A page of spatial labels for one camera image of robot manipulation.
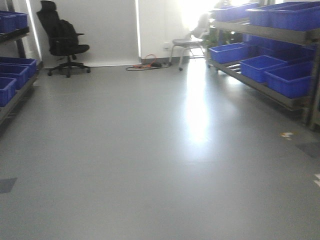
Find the right metal shelf rack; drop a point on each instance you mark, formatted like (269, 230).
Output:
(310, 104)

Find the blue bin upper left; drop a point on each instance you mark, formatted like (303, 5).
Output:
(11, 21)

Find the blue bin lower right far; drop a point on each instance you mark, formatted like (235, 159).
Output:
(229, 52)

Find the blue bin upper right near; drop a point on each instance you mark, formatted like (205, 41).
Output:
(294, 15)

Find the blue bin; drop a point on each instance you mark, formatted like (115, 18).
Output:
(233, 12)
(11, 21)
(18, 72)
(255, 68)
(229, 52)
(7, 90)
(294, 15)
(292, 81)
(30, 63)

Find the blue bin lower left near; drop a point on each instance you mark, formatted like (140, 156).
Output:
(7, 90)

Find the blue bin lower left far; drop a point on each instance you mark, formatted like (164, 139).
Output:
(30, 63)

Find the blue bin lower right near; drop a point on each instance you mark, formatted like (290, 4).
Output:
(292, 81)

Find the metal shelf rack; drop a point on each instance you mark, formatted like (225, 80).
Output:
(16, 36)
(310, 104)

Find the black office chair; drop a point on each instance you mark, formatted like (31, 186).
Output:
(62, 37)

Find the left metal shelf rack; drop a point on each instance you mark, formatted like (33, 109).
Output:
(16, 36)

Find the blue bin lower right middle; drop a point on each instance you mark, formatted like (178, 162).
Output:
(255, 68)

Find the blue bin lower left middle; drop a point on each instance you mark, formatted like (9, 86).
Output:
(18, 72)

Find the grey metal chair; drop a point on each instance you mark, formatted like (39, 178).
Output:
(193, 40)

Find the blue bin upper right far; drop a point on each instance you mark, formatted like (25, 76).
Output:
(233, 12)

